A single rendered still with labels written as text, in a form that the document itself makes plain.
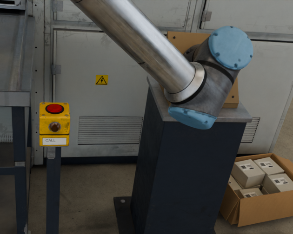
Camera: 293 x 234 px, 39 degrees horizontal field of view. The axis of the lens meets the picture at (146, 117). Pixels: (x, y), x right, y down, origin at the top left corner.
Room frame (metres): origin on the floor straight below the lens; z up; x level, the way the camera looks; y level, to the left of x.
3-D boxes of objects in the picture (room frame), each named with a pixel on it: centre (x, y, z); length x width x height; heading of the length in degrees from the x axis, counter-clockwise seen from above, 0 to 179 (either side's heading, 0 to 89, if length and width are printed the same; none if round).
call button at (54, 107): (0.94, 0.25, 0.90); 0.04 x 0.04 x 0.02
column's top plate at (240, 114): (1.44, -0.18, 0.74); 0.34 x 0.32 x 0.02; 105
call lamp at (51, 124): (0.90, 0.24, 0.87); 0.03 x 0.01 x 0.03; 106
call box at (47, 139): (0.94, 0.25, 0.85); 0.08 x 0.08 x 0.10; 16
